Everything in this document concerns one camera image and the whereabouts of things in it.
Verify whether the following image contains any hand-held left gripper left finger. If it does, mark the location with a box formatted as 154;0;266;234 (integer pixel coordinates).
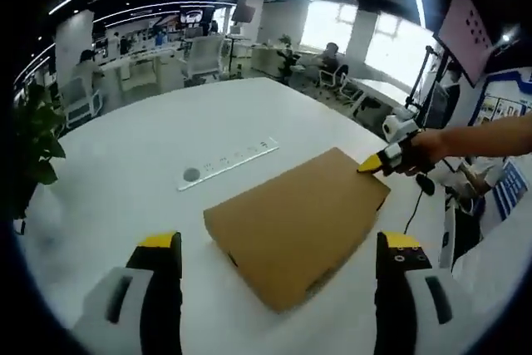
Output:
72;230;183;355

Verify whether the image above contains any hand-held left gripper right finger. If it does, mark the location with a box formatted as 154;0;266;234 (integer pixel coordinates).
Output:
375;229;462;355

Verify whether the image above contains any brown cardboard shoe box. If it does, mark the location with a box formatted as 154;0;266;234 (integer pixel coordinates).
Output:
202;146;392;314

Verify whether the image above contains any person's right hand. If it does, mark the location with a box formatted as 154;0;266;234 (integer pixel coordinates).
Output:
398;130;448;176

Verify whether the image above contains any black tripod stand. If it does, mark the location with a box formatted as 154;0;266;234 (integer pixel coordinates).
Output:
405;44;440;127

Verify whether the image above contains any white office chair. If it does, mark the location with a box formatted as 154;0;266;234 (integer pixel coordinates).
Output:
182;34;226;84
318;64;357;102
62;75;105;126

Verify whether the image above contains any pink screen monitor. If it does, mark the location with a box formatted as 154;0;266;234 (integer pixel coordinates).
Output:
431;0;496;89

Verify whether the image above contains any blue white standing poster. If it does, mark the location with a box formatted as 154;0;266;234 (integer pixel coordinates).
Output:
490;158;530;222

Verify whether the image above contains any small distant potted plant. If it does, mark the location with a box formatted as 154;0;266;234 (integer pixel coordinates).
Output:
276;33;299;84

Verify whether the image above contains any white built-in power strip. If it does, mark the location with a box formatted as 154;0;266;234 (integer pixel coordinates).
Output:
177;137;280;192

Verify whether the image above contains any green potted plant white pot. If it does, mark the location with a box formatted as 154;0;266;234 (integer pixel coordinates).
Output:
11;82;67;223

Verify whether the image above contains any dark red monitor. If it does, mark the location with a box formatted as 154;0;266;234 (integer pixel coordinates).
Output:
231;0;257;24

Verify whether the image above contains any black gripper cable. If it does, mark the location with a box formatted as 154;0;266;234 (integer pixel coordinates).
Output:
401;171;436;234

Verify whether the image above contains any blue framed wall poster board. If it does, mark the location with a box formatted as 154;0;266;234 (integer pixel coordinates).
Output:
469;67;532;126

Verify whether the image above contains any wall display screen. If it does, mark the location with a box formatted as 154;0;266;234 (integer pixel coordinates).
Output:
179;4;215;26

